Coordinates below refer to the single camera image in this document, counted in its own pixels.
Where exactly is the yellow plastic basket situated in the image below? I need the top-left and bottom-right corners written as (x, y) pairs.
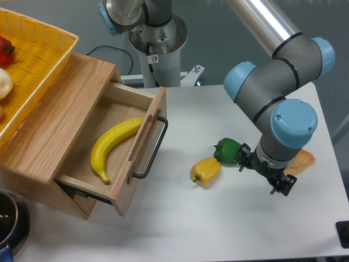
top-left (1, 8), bottom-right (79, 145)

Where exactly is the wooden top drawer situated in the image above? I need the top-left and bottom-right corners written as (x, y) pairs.
top-left (55, 82), bottom-right (167, 218)

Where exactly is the wooden drawer cabinet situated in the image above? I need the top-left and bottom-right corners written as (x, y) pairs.
top-left (1, 53), bottom-right (120, 219)

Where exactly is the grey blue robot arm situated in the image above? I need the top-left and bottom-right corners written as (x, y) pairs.
top-left (98, 1), bottom-right (335, 195)

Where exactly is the green bell pepper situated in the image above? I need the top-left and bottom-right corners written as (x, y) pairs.
top-left (213, 138), bottom-right (242, 165)

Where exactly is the dark metal pot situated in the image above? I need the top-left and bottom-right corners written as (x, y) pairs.
top-left (1, 190), bottom-right (31, 261)

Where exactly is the white onion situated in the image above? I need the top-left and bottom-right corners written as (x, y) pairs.
top-left (0, 69), bottom-right (13, 99)

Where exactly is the yellow banana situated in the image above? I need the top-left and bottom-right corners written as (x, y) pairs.
top-left (90, 117), bottom-right (143, 185)

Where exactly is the black corner device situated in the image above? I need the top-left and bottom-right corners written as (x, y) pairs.
top-left (335, 221), bottom-right (349, 249)

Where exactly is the black cable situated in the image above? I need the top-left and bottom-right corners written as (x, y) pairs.
top-left (86, 45), bottom-right (134, 77)

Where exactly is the toasted bread piece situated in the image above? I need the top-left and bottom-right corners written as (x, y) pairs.
top-left (284, 149), bottom-right (316, 175)

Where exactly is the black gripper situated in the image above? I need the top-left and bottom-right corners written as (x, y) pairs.
top-left (233, 143), bottom-right (297, 197)

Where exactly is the red bell pepper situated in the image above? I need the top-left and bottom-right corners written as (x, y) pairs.
top-left (0, 36), bottom-right (15, 65)

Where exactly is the yellow bell pepper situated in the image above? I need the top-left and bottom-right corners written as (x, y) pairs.
top-left (190, 157), bottom-right (221, 186)

